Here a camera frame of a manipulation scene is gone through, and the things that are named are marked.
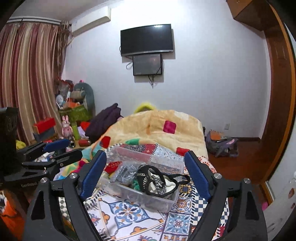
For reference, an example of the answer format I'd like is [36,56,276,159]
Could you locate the grey speckled knit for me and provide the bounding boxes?
[109,161,140,186]

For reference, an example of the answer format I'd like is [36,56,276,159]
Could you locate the clear plastic storage box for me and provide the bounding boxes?
[97,145,190,212]

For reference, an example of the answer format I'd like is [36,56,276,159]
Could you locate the black white patterned cloth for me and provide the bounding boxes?
[135,165,190,199]

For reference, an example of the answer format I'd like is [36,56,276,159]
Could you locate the green knitted cloth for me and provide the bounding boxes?
[132,180,141,191]

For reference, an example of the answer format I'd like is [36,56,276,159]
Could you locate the orange sleeve forearm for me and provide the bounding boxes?
[1,191,25,240]

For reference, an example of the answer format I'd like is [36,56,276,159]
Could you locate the red box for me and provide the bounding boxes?
[32,118,56,135]

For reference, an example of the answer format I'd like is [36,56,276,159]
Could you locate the pink rabbit plush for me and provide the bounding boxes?
[62,115,73,139]

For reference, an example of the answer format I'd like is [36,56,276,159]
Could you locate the white wardrobe sliding door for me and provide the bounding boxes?
[263,27,296,241]

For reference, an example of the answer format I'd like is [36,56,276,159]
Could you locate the green gift bag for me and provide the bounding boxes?
[59,105,92,123]

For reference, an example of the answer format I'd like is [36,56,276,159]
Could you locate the patchwork patterned bed sheet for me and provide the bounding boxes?
[84,144,229,240]

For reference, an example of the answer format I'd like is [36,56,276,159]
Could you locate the dark purple garment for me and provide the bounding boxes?
[85,103,122,143]

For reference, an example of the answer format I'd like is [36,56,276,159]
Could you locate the green dinosaur plush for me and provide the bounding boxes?
[70,82,95,114]

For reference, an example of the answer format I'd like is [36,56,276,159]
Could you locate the purple grey backpack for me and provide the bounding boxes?
[205,131,239,157]

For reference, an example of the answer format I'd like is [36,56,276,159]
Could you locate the striped brown curtain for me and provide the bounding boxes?
[1,21,70,144]

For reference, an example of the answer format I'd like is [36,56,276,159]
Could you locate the brown wooden door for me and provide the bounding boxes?
[260,5,295,183]

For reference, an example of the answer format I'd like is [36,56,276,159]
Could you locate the yellow plush item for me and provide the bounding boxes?
[134,102,157,113]

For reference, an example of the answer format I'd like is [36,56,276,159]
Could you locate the cream plush blanket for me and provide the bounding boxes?
[58,109,209,176]

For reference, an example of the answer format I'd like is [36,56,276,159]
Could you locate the white air conditioner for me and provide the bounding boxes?
[70,6,111,37]

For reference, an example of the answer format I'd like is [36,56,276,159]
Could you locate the wooden overhead cabinet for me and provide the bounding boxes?
[226,0,277,31]

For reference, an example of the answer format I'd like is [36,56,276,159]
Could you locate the wall power socket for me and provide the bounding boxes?
[224,123,230,130]

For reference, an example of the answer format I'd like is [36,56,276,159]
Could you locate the small black wall monitor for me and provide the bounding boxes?
[132,54,163,76]

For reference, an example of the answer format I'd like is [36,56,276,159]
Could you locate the large black wall television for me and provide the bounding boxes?
[120,24,174,56]

